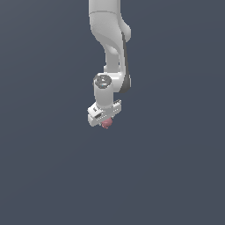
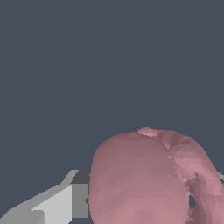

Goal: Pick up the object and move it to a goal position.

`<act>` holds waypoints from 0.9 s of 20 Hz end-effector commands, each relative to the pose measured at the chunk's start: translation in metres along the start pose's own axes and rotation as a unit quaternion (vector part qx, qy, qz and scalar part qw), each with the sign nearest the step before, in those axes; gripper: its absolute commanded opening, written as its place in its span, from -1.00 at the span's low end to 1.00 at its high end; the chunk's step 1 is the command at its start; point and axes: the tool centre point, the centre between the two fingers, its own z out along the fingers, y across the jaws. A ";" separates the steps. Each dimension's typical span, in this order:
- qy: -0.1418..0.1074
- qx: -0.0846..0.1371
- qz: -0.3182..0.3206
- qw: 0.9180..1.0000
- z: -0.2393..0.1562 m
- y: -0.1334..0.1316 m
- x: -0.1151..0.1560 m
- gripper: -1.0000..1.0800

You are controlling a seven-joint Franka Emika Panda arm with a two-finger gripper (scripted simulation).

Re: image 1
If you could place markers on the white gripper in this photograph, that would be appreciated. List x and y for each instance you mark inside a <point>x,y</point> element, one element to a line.
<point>103,113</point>

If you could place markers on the small pink object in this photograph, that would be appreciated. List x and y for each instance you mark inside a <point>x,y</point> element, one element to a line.
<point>106,123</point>

